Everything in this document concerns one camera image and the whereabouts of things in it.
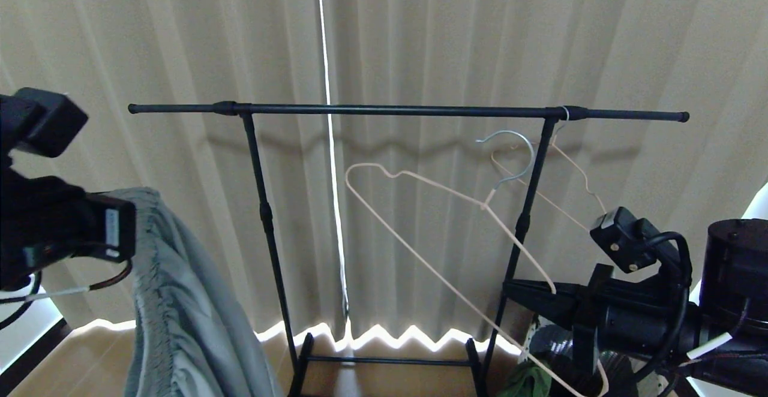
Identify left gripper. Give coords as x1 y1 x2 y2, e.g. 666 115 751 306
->
18 172 136 293

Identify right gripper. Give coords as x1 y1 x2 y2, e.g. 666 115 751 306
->
573 265 701 381

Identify pale grey shorts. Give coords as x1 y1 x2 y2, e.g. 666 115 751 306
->
123 187 283 397

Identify pink clothes hanger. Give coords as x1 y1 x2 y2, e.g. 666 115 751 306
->
491 107 607 233
345 130 610 397

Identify white laundry basket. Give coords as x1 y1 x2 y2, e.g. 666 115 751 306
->
519 319 679 397

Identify black clothes rack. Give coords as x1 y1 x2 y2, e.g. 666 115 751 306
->
128 102 689 397

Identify green garment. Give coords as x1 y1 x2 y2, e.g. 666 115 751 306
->
501 361 553 397

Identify beige curtain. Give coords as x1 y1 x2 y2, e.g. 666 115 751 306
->
0 0 768 356

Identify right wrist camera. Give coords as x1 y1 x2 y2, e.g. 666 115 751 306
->
590 207 679 293

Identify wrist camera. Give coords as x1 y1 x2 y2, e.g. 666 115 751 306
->
0 88 89 161
590 207 679 293

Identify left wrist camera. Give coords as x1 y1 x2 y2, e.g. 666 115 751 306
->
0 88 89 161

